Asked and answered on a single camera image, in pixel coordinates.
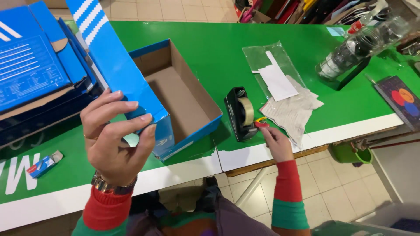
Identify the person's right hand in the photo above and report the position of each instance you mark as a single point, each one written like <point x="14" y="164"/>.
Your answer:
<point x="278" y="143"/>

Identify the person's left hand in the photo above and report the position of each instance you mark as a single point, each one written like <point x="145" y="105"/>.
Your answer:
<point x="111" y="144"/>

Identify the person's right fingers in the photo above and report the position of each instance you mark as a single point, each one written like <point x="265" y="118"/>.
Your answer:
<point x="266" y="134"/>

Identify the small red yellow tool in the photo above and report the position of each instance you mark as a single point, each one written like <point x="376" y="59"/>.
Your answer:
<point x="261" y="123"/>

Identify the blue cardboard shoe box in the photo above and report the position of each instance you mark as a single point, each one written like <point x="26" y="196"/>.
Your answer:
<point x="154" y="88"/>

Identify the black tape dispenser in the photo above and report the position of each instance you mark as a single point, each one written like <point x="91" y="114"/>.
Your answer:
<point x="240" y="114"/>

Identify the crumpled printed paper sheet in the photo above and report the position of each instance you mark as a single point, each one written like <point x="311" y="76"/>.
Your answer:
<point x="292" y="111"/>

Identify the white paper piece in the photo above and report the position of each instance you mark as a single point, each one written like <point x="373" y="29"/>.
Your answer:
<point x="277" y="80"/>

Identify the clear plastic sleeve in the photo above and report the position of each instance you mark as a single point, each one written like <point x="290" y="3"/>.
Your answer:
<point x="262" y="59"/>

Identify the green bucket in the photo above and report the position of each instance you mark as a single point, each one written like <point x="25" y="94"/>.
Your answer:
<point x="352" y="153"/>

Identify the light blue paper slip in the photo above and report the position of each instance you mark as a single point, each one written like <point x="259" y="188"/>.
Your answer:
<point x="336" y="31"/>

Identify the clear plastic jar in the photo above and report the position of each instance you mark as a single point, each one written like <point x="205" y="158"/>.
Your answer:
<point x="361" y="46"/>

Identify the heap of coloured stationery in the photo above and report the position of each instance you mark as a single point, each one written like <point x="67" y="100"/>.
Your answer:
<point x="311" y="11"/>

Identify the spiral notebook with coloured circles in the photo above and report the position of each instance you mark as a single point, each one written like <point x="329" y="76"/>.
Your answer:
<point x="402" y="100"/>

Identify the gold wrist watch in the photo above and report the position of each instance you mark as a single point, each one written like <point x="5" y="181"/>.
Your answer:
<point x="111" y="186"/>

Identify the small blue staples box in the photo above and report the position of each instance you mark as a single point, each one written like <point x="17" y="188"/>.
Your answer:
<point x="44" y="164"/>

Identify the dark blue cardboard box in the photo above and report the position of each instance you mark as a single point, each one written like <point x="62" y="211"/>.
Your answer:
<point x="42" y="111"/>

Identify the blue shoe box lid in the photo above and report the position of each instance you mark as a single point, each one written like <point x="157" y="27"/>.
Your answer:
<point x="36" y="55"/>

